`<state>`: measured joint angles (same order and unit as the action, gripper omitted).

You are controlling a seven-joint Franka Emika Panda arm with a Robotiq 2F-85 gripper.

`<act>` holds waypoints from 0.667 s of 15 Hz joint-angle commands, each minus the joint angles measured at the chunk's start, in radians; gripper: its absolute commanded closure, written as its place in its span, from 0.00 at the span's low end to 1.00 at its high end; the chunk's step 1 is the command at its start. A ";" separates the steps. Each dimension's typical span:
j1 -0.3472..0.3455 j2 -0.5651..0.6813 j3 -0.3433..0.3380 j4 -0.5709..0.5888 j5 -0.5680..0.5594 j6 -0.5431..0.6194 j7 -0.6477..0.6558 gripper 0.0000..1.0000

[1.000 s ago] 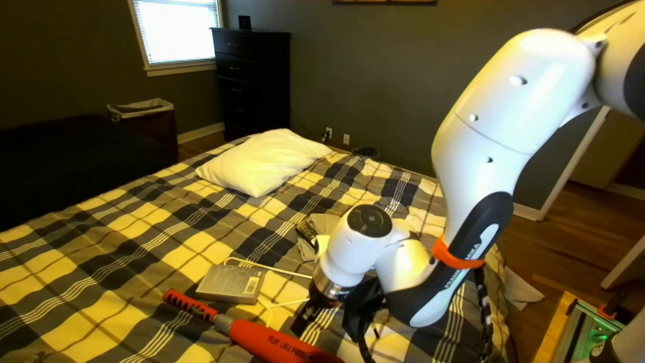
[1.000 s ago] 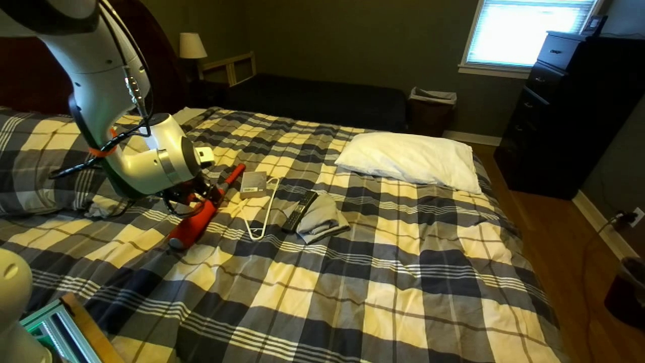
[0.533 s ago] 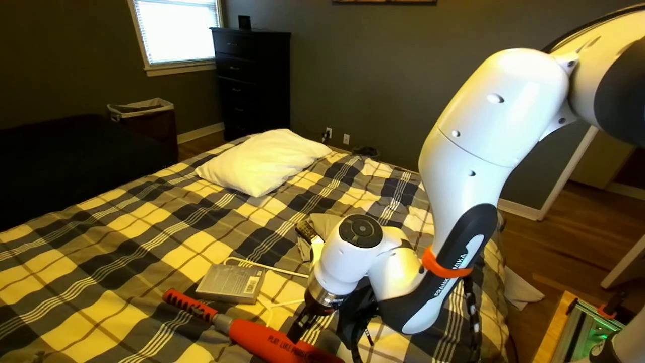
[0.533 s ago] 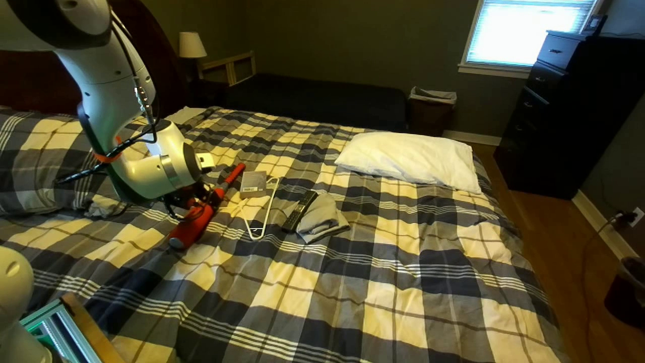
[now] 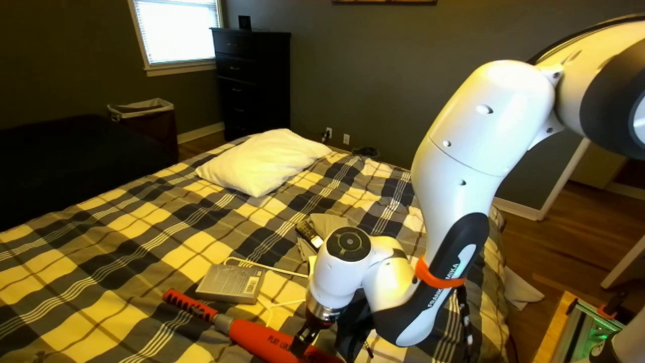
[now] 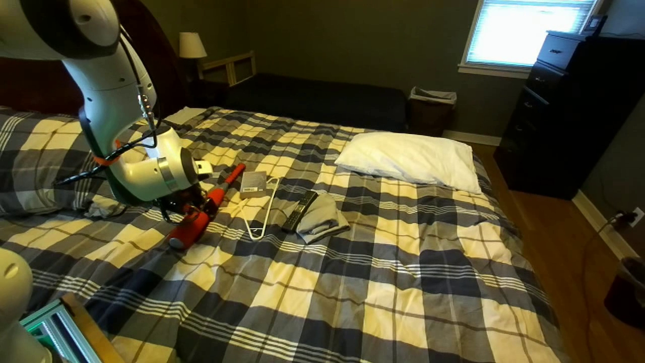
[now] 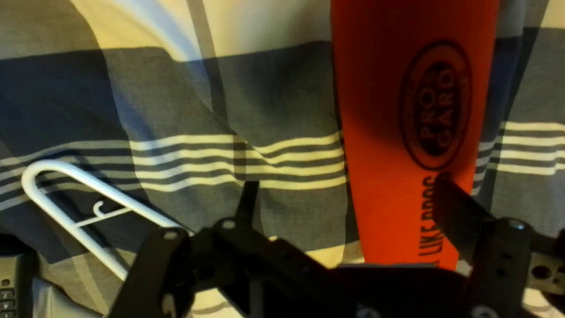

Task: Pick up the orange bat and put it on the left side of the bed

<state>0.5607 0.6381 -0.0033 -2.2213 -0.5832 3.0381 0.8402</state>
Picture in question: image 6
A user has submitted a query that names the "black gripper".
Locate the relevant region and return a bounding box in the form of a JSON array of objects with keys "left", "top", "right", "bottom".
[{"left": 157, "top": 188, "right": 206, "bottom": 222}]

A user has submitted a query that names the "orange plastic bat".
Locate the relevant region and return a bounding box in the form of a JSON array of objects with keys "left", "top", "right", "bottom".
[{"left": 168, "top": 164, "right": 245, "bottom": 250}]

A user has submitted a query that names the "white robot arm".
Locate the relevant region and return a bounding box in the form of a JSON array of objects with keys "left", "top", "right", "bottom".
[{"left": 0, "top": 0, "right": 201, "bottom": 363}]

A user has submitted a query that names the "plaid bed comforter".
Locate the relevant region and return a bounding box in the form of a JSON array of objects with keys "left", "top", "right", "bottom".
[{"left": 2, "top": 108, "right": 567, "bottom": 363}]

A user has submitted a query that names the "plaid pillow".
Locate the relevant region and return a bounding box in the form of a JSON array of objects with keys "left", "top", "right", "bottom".
[{"left": 0, "top": 108, "right": 127, "bottom": 218}]

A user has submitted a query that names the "folded grey cloth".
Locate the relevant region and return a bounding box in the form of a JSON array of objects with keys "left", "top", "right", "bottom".
[{"left": 297, "top": 194, "right": 348, "bottom": 245}]

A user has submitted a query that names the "bedside lamp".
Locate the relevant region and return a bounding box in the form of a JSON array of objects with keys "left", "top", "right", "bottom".
[{"left": 178, "top": 32, "right": 207, "bottom": 82}]

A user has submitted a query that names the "dark wooden headboard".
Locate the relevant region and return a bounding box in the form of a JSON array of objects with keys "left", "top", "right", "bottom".
[{"left": 0, "top": 0, "right": 185, "bottom": 116}]

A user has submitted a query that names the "white pillow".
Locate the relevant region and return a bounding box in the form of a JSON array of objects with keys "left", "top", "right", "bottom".
[{"left": 334, "top": 132, "right": 482, "bottom": 194}]

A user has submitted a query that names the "dark laundry basket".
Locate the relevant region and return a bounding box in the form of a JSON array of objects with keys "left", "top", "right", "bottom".
[{"left": 407, "top": 86, "right": 457, "bottom": 136}]

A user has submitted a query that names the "bright window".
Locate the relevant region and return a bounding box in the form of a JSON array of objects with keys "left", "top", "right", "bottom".
[{"left": 457, "top": 0, "right": 602, "bottom": 78}]

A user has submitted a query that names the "black dresser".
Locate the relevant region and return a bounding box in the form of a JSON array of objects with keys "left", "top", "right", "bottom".
[{"left": 494, "top": 32, "right": 645, "bottom": 200}]

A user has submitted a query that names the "green metal frame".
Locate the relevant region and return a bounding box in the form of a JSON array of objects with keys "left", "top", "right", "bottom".
[{"left": 19, "top": 294, "right": 124, "bottom": 363}]

